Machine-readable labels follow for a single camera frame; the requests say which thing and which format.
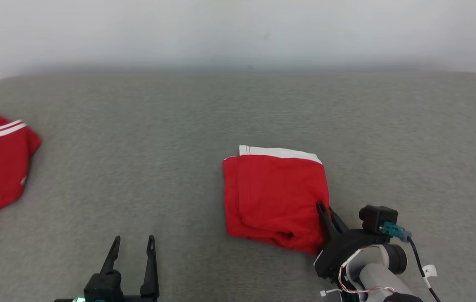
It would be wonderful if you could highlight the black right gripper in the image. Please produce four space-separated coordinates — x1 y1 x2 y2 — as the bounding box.
314 201 390 281

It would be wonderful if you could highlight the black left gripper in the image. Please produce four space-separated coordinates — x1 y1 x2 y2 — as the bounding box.
53 235 160 302

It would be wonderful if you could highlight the red garment with white waistband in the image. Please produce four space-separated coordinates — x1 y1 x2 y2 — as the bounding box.
222 145 331 256

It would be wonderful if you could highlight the teal cable connector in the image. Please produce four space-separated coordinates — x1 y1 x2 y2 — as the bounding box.
380 222 412 243

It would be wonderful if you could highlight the red white wire bundle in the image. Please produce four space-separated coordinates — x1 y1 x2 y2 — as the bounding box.
320 247 396 297

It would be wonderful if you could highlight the thin black cable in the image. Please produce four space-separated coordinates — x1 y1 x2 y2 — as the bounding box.
406 237 442 302

